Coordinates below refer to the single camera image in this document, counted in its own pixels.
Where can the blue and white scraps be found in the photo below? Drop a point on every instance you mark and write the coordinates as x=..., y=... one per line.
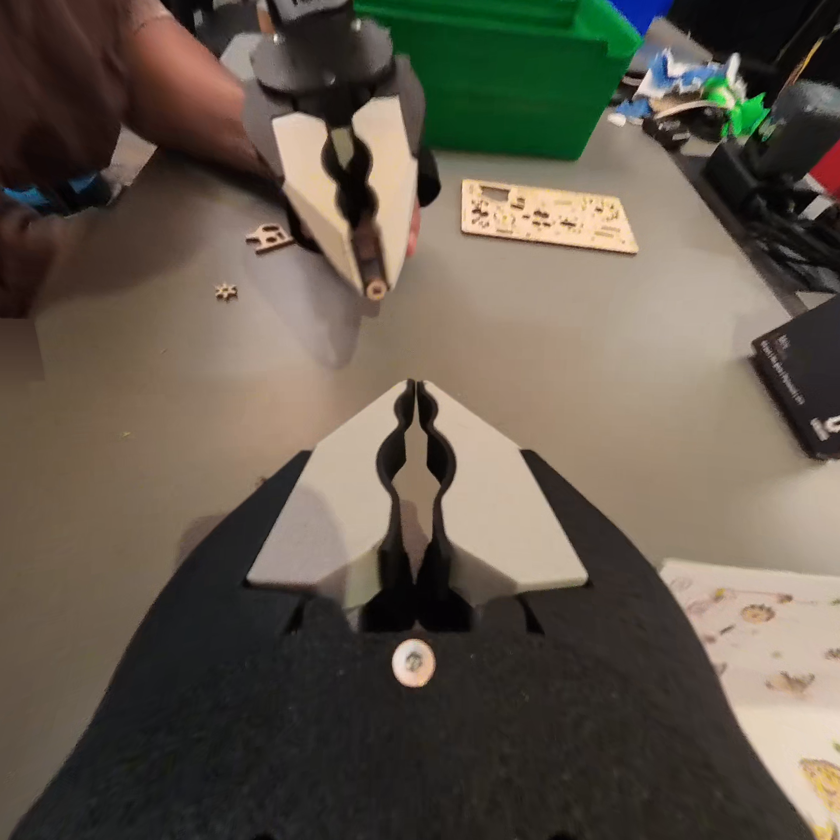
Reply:
x=669, y=82

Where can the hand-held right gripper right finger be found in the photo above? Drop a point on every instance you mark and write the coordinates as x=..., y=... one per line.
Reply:
x=505, y=518

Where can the wooden laser-cut parts sheet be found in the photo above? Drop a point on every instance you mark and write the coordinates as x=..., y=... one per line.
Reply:
x=548, y=216

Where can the dark grey cylinder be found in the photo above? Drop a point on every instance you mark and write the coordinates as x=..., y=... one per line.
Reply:
x=797, y=128

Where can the printed instruction sheet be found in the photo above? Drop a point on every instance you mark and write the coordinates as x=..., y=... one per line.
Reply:
x=768, y=663

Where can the green plastic bin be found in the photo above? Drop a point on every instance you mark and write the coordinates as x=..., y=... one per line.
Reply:
x=499, y=72

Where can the person's left forearm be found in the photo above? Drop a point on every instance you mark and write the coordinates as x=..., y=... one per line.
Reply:
x=197, y=111

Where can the person's brown shirt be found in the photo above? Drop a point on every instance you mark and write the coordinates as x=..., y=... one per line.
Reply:
x=52, y=85

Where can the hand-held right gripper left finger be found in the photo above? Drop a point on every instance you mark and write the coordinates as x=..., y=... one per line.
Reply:
x=315, y=518

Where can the wooden dowel rod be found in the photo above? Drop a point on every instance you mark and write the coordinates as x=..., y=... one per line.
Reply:
x=374, y=275

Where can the small wooden gear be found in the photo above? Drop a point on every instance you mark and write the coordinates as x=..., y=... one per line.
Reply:
x=226, y=292

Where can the green plastic toy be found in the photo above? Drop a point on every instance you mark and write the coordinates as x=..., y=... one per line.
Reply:
x=738, y=108

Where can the person's left hand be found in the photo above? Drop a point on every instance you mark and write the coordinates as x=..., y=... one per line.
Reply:
x=413, y=229

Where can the blue plastic bin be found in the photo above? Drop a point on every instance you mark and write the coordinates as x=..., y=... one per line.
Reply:
x=633, y=12

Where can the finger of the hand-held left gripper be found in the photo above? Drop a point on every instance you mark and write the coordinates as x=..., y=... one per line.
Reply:
x=305, y=177
x=394, y=177

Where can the small wooden frame piece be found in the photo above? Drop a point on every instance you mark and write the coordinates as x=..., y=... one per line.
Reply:
x=269, y=237

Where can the black model kit box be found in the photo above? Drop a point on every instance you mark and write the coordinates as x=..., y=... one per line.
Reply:
x=804, y=394

